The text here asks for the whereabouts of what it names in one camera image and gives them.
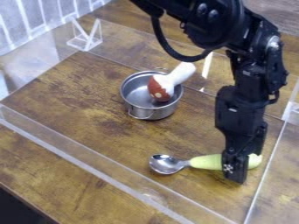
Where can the green handled metal spoon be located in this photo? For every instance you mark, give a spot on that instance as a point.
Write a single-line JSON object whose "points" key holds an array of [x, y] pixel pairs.
{"points": [[167, 165]]}

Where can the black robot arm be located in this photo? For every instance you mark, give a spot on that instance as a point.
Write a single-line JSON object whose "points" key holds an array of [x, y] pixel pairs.
{"points": [[224, 23]]}

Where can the clear acrylic front barrier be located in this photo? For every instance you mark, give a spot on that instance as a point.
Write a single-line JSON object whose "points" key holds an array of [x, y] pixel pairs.
{"points": [[157, 195]]}

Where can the clear acrylic barrier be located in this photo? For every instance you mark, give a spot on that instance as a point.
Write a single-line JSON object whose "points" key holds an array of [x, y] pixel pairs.
{"points": [[276, 204], [157, 195]]}

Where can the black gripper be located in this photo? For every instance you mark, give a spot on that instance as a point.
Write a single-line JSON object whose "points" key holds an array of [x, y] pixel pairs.
{"points": [[240, 119]]}

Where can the red white toy mushroom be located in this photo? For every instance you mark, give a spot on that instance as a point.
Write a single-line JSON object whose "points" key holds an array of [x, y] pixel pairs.
{"points": [[162, 83]]}

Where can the small steel pot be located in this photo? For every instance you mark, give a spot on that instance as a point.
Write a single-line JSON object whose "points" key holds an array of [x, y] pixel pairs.
{"points": [[142, 106]]}

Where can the clear acrylic right barrier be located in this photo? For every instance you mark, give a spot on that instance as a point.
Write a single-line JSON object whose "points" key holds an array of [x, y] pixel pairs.
{"points": [[276, 204]]}

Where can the clear acrylic triangle bracket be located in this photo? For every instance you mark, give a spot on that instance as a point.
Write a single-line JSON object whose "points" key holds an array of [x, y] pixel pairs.
{"points": [[85, 41]]}

